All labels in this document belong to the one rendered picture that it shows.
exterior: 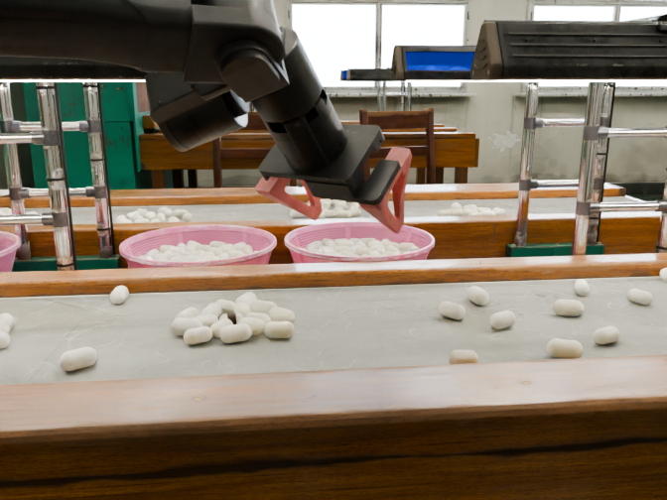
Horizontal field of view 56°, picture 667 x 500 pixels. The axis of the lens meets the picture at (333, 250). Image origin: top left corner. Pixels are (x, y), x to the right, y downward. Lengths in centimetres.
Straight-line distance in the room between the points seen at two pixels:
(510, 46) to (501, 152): 527
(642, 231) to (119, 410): 116
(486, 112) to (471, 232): 473
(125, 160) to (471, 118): 344
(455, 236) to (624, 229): 36
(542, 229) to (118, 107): 258
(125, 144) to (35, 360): 280
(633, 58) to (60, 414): 75
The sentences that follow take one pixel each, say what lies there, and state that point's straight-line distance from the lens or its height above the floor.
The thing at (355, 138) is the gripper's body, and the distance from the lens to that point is 55.
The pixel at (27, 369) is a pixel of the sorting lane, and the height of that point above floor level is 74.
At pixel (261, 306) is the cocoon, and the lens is 82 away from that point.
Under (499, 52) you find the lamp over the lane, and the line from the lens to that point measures 82.
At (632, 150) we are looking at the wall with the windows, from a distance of 659.
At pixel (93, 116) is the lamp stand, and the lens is 123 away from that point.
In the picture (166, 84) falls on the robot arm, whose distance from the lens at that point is 51.
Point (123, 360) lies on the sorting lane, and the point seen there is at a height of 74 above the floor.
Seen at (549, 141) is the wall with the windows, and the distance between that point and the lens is 624.
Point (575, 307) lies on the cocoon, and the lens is 88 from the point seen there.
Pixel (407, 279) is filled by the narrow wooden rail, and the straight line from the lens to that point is 96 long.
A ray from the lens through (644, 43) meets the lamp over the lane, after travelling 91.
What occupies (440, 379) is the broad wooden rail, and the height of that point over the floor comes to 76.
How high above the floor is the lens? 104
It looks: 15 degrees down
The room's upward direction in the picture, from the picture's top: straight up
